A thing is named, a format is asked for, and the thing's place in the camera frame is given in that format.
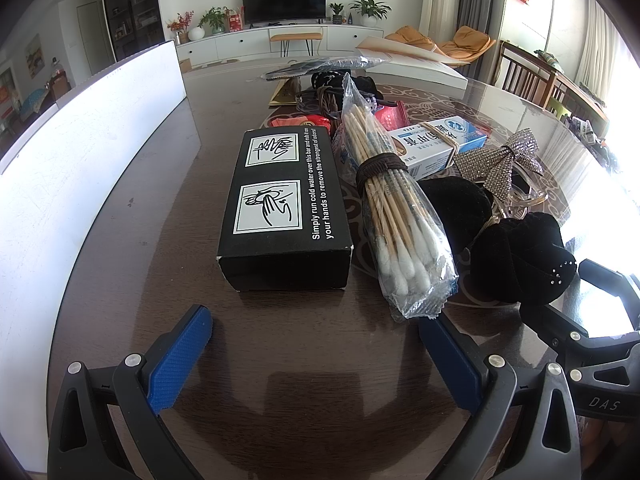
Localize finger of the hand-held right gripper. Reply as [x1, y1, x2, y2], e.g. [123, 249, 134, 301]
[519, 300, 591, 361]
[576, 258, 640, 333]

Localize red flat packet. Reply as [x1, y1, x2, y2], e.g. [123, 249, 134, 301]
[272, 115, 333, 133]

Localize framed wall picture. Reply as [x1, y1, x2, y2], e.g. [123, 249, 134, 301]
[25, 34, 45, 78]

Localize white blue medicine box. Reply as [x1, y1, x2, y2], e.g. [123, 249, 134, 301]
[387, 117, 488, 181]

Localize wooden bench stool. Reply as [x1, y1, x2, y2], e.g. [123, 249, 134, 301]
[269, 31, 323, 57]

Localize black display cabinet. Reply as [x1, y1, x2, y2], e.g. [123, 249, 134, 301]
[100, 0, 166, 61]

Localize rhinestone bow hair clip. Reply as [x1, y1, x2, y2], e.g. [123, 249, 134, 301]
[452, 128, 546, 196]

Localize orange lounge chair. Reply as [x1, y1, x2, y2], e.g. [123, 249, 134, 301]
[385, 25, 497, 63]

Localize large green potted plant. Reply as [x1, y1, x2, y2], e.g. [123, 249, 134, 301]
[350, 0, 392, 27]

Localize black velvet studded hair accessory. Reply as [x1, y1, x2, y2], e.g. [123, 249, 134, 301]
[470, 211, 578, 306]

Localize black printed cardboard box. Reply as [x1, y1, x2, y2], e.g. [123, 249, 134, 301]
[216, 127, 353, 293]

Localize black velvet scrunchie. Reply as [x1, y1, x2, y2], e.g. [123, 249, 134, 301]
[417, 176, 507, 258]

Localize white television cabinet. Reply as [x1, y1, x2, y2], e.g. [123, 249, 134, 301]
[175, 22, 386, 66]

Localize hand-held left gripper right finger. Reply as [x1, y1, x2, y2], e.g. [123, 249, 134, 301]
[417, 312, 583, 480]

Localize bushy green potted plant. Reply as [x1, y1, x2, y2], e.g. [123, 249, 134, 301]
[198, 6, 233, 36]

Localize white booklet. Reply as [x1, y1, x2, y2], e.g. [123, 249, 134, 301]
[356, 36, 469, 92]

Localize bag of cotton swabs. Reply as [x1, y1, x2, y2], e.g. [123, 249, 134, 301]
[331, 72, 460, 323]

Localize grey curtain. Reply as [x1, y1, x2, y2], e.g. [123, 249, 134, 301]
[462, 0, 503, 76]

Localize clear amber hair claw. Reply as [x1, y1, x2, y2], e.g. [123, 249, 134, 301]
[492, 170, 551, 221]

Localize dark wooden chair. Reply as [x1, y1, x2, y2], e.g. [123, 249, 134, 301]
[492, 40, 561, 106]

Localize silver foil bag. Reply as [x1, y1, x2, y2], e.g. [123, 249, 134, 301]
[264, 55, 393, 81]

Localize gold box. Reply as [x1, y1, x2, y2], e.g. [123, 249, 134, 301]
[268, 79, 303, 107]

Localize red flower vase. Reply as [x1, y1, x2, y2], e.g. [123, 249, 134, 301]
[167, 10, 196, 45]

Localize brown cord coil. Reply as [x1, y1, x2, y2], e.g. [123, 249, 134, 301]
[317, 85, 346, 121]

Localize white board panel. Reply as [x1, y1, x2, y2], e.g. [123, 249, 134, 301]
[0, 40, 201, 476]

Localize black cloth pouch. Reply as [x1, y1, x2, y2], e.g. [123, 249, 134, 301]
[310, 71, 383, 111]

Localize black television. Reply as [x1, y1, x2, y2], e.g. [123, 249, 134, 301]
[241, 0, 328, 26]

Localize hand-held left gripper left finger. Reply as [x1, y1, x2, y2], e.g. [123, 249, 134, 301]
[47, 304, 215, 480]

